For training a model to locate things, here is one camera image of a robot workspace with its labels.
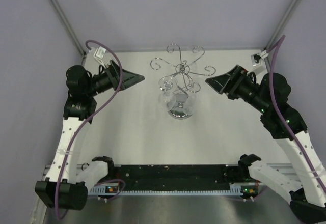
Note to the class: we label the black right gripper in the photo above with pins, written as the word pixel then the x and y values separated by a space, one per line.
pixel 238 74

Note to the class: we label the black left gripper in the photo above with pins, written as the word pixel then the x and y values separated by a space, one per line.
pixel 113 72

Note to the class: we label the ribbed clear flute glass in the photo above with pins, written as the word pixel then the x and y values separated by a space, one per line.
pixel 190 103

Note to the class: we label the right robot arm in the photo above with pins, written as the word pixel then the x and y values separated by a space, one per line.
pixel 306 197

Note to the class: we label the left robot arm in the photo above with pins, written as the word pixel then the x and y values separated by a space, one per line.
pixel 63 187

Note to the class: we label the round clear wine glass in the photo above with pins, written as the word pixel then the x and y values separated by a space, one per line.
pixel 167 97

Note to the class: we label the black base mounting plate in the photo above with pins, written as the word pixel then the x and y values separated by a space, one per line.
pixel 178 177

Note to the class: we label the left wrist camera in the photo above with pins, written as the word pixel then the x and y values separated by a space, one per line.
pixel 98 54

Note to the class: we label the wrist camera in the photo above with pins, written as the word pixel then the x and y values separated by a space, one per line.
pixel 257 65
pixel 98 54

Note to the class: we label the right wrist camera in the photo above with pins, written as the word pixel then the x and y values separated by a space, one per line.
pixel 257 65

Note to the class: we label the chrome wire glass rack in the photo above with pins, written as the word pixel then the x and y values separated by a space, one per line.
pixel 183 75

